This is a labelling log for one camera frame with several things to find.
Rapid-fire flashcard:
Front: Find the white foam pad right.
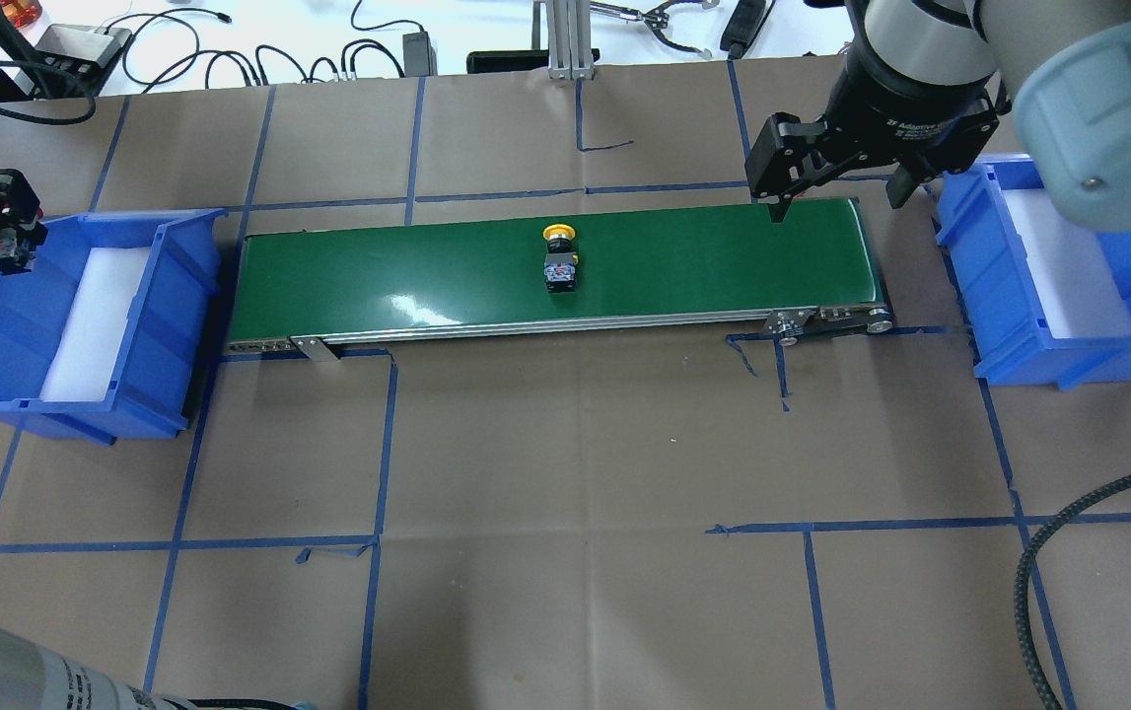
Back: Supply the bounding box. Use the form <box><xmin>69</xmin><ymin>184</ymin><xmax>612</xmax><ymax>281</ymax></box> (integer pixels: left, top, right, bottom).
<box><xmin>1002</xmin><ymin>188</ymin><xmax>1131</xmax><ymax>340</ymax></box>

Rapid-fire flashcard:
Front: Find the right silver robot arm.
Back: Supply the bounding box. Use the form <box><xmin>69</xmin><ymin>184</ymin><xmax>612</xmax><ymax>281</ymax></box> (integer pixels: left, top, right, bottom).
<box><xmin>745</xmin><ymin>1</ymin><xmax>1131</xmax><ymax>231</ymax></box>

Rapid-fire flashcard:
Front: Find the black power adapter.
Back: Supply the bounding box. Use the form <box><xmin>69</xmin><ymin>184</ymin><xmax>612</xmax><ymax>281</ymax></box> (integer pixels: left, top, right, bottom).
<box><xmin>402</xmin><ymin>31</ymin><xmax>438</xmax><ymax>77</ymax></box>

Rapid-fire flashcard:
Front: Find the green conveyor belt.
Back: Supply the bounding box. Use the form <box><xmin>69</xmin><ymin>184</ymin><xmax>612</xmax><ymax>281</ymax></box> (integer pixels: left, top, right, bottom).
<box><xmin>227</xmin><ymin>198</ymin><xmax>895</xmax><ymax>358</ymax></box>

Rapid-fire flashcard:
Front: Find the white foam pad left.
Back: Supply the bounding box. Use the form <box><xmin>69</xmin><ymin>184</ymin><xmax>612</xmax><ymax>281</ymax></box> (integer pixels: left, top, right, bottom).
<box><xmin>40</xmin><ymin>248</ymin><xmax>152</xmax><ymax>401</ymax></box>

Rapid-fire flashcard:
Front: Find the right blue plastic bin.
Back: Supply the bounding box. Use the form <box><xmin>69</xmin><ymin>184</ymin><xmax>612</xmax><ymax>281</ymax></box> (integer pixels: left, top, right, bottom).
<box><xmin>936</xmin><ymin>156</ymin><xmax>1131</xmax><ymax>390</ymax></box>

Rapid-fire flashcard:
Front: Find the black braided cable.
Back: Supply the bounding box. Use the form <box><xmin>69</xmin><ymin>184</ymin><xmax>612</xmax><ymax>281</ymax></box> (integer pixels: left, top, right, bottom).
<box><xmin>1011</xmin><ymin>460</ymin><xmax>1131</xmax><ymax>710</ymax></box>

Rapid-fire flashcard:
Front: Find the blue plastic bin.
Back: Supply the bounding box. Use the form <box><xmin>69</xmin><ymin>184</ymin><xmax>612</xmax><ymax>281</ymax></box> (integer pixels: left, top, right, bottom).
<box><xmin>936</xmin><ymin>156</ymin><xmax>1131</xmax><ymax>390</ymax></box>
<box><xmin>0</xmin><ymin>208</ymin><xmax>224</xmax><ymax>445</ymax></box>

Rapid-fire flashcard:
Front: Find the white foam pad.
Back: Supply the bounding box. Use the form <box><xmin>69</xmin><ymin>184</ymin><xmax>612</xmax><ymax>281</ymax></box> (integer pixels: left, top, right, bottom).
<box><xmin>1002</xmin><ymin>188</ymin><xmax>1131</xmax><ymax>340</ymax></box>
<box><xmin>40</xmin><ymin>248</ymin><xmax>152</xmax><ymax>401</ymax></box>

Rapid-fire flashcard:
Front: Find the red push button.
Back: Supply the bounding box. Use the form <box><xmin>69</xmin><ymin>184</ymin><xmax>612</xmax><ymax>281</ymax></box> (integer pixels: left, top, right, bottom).
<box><xmin>0</xmin><ymin>228</ymin><xmax>36</xmax><ymax>275</ymax></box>

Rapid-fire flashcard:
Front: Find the aluminium frame post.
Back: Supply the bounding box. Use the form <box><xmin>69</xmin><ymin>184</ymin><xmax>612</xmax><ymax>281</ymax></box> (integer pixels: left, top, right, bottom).
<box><xmin>530</xmin><ymin>1</ymin><xmax>596</xmax><ymax>81</ymax></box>

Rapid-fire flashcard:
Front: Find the left blue plastic bin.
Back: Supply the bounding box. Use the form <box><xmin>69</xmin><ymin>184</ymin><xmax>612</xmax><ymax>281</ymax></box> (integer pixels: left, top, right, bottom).
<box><xmin>0</xmin><ymin>208</ymin><xmax>224</xmax><ymax>445</ymax></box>

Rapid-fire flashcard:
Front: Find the yellow push button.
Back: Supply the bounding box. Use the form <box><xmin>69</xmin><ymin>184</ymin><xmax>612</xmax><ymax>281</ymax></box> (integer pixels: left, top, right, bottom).
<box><xmin>542</xmin><ymin>222</ymin><xmax>580</xmax><ymax>295</ymax></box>

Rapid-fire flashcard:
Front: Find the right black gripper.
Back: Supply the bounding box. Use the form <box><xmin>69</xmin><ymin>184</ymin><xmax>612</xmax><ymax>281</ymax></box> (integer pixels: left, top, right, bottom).
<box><xmin>744</xmin><ymin>44</ymin><xmax>1001</xmax><ymax>222</ymax></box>

